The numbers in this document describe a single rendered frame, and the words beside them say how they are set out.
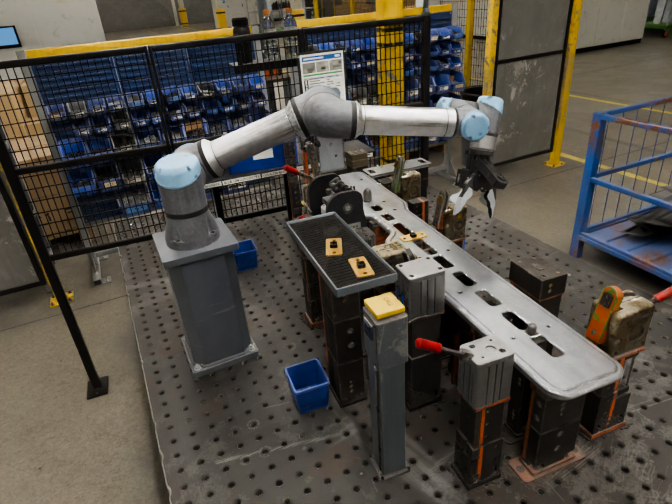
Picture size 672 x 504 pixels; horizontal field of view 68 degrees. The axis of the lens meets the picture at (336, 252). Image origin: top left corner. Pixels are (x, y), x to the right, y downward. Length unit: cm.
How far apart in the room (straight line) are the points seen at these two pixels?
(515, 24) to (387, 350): 386
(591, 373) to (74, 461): 209
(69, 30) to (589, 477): 775
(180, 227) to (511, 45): 366
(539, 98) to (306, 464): 420
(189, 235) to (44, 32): 687
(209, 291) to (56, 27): 690
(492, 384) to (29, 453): 213
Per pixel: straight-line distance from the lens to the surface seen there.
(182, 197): 136
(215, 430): 142
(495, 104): 155
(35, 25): 813
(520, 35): 465
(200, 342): 153
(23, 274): 369
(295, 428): 137
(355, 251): 114
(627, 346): 126
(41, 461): 263
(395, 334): 97
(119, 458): 246
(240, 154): 146
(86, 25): 811
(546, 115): 509
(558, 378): 108
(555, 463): 132
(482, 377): 101
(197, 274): 141
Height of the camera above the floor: 170
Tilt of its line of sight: 28 degrees down
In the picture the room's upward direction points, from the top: 5 degrees counter-clockwise
